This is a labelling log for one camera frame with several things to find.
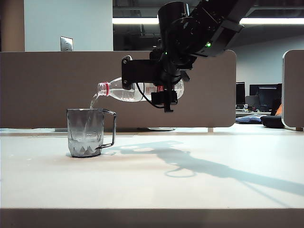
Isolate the long ceiling light strip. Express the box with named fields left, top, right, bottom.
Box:
left=112, top=18, right=304, bottom=25

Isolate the clear red-label water bottle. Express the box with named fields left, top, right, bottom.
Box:
left=96, top=77, right=185, bottom=103

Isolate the blue checked cloth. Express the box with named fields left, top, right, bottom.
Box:
left=236, top=114, right=268, bottom=124

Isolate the grey transparent plastic mug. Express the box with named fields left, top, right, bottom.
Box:
left=66, top=108, right=117, bottom=159

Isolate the wide black computer monitor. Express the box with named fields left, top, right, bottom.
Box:
left=249, top=83, right=283, bottom=112

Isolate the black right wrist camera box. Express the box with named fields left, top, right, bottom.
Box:
left=121, top=55, right=164, bottom=91

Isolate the black cushion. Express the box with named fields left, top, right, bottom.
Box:
left=260, top=114, right=285, bottom=129

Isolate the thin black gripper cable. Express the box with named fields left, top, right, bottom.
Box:
left=135, top=82, right=165, bottom=109

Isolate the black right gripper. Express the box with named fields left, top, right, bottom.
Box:
left=149, top=47, right=193, bottom=113

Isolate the metal wall switch plate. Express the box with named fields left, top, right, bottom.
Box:
left=60, top=36, right=74, bottom=52

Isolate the grey desk cable rail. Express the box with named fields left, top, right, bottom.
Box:
left=23, top=134, right=138, bottom=139

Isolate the narrow black computer monitor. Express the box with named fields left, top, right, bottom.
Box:
left=236, top=82, right=246, bottom=105

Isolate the large brown desk partition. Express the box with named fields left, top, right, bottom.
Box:
left=0, top=50, right=238, bottom=131

